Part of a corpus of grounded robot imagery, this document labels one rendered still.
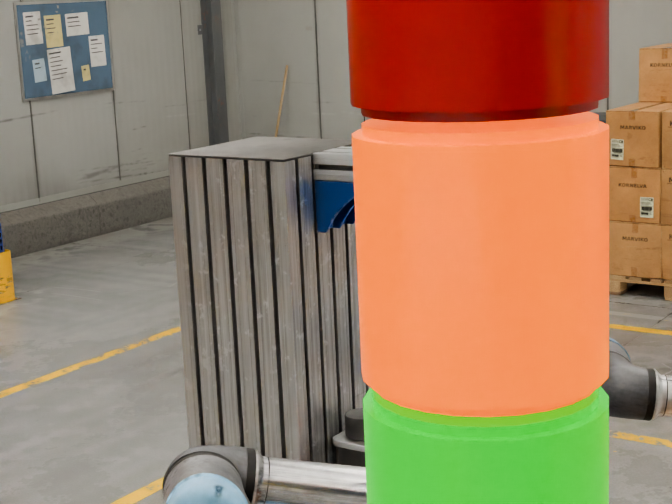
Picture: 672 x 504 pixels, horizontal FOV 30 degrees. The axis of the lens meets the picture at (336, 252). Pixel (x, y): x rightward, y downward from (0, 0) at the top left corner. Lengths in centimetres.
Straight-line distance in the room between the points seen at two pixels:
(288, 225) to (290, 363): 23
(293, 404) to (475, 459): 187
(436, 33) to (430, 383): 6
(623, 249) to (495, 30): 908
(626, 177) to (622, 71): 296
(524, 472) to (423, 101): 7
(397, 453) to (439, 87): 7
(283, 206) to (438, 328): 180
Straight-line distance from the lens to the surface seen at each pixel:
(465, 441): 24
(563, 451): 24
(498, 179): 22
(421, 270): 23
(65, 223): 1224
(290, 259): 204
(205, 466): 180
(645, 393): 234
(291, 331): 207
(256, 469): 189
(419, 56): 22
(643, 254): 925
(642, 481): 605
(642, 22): 1194
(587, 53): 23
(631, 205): 922
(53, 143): 1228
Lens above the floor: 230
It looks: 12 degrees down
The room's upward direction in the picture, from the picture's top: 3 degrees counter-clockwise
